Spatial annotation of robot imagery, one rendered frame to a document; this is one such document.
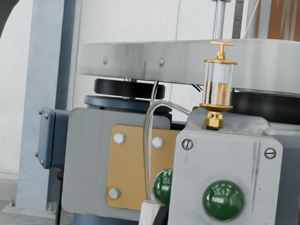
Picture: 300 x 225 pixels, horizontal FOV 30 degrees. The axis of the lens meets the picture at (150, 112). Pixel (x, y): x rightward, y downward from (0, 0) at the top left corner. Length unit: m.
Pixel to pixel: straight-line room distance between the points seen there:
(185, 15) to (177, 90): 0.76
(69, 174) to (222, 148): 0.50
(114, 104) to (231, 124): 0.41
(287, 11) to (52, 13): 4.59
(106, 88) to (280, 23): 0.30
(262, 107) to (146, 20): 5.17
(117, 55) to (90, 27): 5.00
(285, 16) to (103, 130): 0.35
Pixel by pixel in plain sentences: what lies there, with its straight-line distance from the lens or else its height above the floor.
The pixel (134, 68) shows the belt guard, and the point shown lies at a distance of 0.76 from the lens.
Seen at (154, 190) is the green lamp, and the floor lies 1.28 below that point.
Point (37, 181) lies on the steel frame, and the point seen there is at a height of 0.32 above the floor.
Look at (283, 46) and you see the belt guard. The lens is 0.56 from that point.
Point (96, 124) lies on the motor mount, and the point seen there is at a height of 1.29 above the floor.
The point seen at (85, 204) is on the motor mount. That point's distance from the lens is 0.87.
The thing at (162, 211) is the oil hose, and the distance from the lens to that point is 0.47.
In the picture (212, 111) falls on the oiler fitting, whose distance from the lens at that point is 0.47.
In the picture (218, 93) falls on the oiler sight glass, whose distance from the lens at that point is 0.47.
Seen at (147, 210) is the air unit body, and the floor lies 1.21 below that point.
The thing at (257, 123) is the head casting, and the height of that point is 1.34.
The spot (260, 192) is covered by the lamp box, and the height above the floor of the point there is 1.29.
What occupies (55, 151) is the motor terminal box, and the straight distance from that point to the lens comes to 0.88.
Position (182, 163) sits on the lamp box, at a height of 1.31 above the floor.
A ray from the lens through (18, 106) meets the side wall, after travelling 6.00.
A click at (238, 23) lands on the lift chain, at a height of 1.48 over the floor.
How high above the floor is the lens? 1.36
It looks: 3 degrees down
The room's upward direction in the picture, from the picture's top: 5 degrees clockwise
